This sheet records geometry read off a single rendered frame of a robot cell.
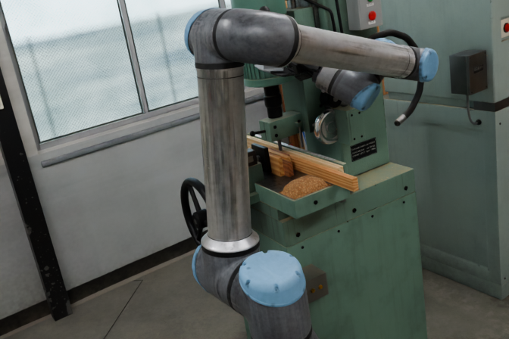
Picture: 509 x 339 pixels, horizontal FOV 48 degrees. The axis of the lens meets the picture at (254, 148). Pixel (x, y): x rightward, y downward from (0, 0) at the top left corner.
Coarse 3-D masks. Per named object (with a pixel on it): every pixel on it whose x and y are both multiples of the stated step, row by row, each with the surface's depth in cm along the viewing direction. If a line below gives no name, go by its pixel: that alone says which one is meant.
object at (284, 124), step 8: (288, 112) 201; (296, 112) 200; (264, 120) 196; (272, 120) 194; (280, 120) 194; (288, 120) 196; (296, 120) 198; (264, 128) 195; (272, 128) 193; (280, 128) 195; (288, 128) 196; (296, 128) 198; (264, 136) 197; (272, 136) 194; (280, 136) 195; (288, 136) 197
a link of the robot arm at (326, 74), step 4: (320, 68) 165; (324, 68) 163; (328, 68) 163; (332, 68) 163; (320, 72) 164; (324, 72) 163; (328, 72) 163; (332, 72) 163; (320, 76) 164; (324, 76) 163; (328, 76) 163; (332, 76) 162; (316, 80) 165; (320, 80) 164; (324, 80) 164; (328, 80) 163; (316, 84) 166; (320, 84) 165; (324, 84) 164; (328, 84) 163; (320, 88) 166; (324, 88) 165
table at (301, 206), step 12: (264, 180) 189; (276, 180) 187; (288, 180) 186; (252, 192) 189; (264, 192) 184; (276, 192) 177; (324, 192) 174; (336, 192) 177; (348, 192) 179; (276, 204) 179; (288, 204) 172; (300, 204) 170; (312, 204) 172; (324, 204) 175; (300, 216) 171
